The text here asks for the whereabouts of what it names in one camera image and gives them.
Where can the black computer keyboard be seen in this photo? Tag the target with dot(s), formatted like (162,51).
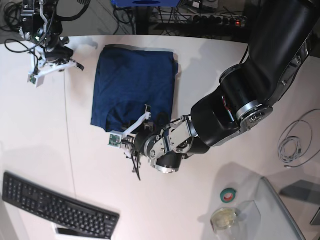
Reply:
(75,217)

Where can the clear glass bottle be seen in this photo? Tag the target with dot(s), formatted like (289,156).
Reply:
(225,224)

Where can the green and red tape roll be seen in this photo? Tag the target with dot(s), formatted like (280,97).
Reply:
(228,195)

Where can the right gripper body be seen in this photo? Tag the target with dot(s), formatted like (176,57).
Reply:
(54,53)

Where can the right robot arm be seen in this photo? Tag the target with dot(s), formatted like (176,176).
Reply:
(42,27)

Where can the black power strip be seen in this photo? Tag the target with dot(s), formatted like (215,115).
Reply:
(214,19)

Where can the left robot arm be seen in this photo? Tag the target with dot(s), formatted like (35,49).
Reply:
(279,44)

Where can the blue box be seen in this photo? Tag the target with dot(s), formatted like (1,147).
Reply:
(145,3)

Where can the dark blue t-shirt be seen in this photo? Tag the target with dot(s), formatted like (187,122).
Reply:
(126,80)

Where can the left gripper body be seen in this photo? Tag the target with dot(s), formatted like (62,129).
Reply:
(144,141)

